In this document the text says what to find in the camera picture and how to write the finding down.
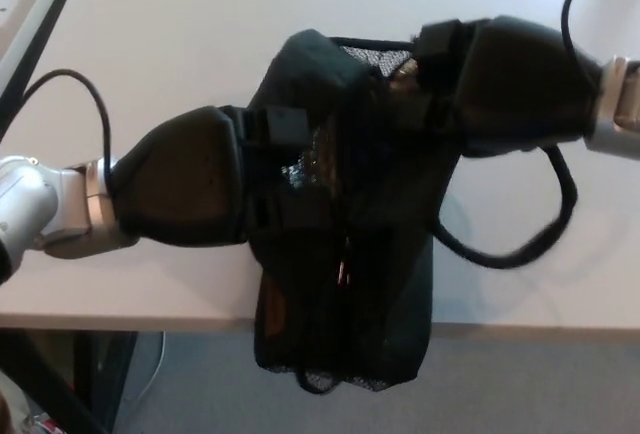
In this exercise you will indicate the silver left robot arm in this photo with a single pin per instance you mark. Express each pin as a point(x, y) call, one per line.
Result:
point(30, 204)

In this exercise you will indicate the black fabric lunch bag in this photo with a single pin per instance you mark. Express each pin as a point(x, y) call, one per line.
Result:
point(380, 284)

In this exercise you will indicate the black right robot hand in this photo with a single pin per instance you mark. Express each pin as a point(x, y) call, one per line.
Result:
point(520, 89)

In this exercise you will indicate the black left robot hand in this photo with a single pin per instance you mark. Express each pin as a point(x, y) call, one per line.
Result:
point(185, 179)

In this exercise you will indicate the black table leg frame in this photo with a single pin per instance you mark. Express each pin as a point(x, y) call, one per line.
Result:
point(100, 369)

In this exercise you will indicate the grey desk edge rail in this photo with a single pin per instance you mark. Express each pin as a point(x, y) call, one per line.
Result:
point(35, 19)

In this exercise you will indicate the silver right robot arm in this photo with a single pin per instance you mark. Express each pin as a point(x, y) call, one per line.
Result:
point(617, 104)

